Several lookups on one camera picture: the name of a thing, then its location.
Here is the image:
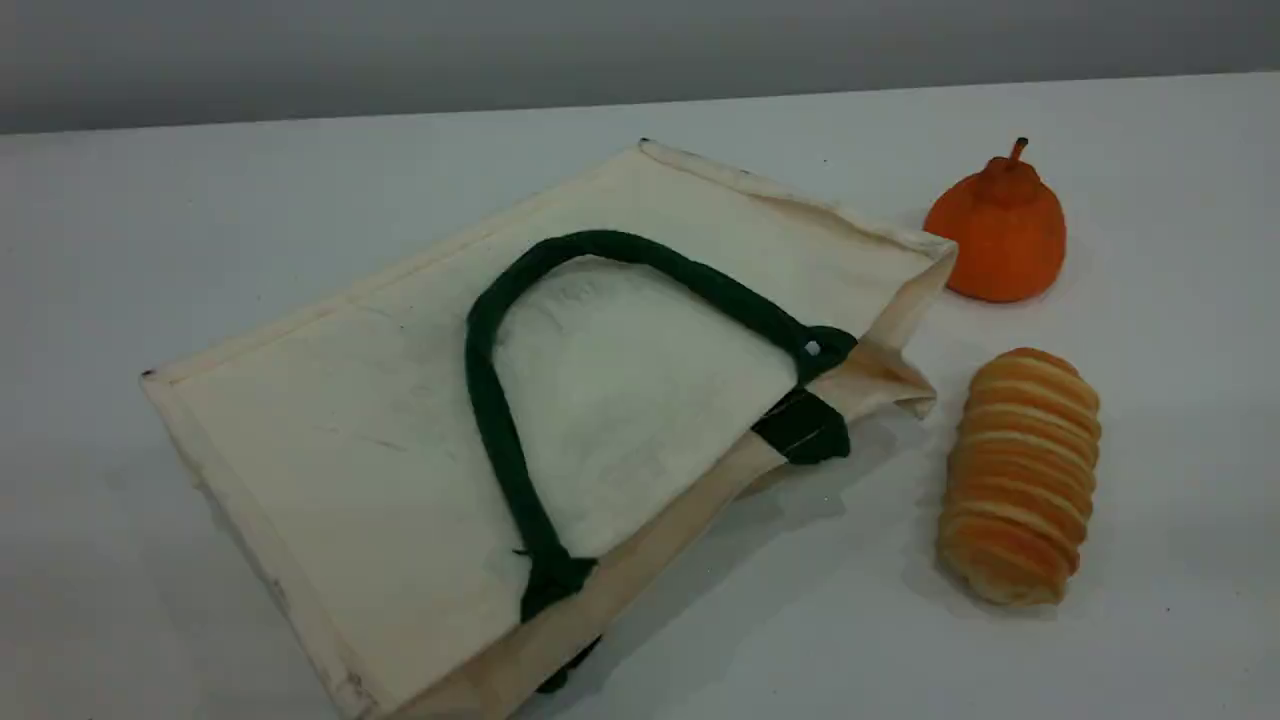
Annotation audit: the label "ridged golden bread roll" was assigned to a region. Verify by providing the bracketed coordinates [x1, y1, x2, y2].
[935, 346, 1103, 608]

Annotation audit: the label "white canvas handbag green handles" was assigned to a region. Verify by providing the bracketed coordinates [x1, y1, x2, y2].
[140, 138, 960, 720]

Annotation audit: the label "orange toy pear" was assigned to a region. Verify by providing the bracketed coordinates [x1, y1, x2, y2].
[921, 137, 1068, 304]

